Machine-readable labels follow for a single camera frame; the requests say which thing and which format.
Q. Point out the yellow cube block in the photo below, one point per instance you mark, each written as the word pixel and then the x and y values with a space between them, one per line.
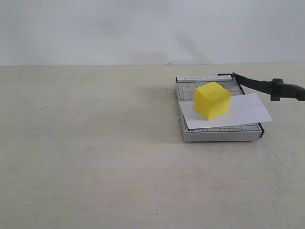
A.
pixel 211 100

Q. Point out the white paper sheet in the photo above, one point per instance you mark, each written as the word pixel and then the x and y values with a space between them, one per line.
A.
pixel 243 109

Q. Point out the black cutter blade arm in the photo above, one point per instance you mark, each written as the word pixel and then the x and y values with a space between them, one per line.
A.
pixel 276 88

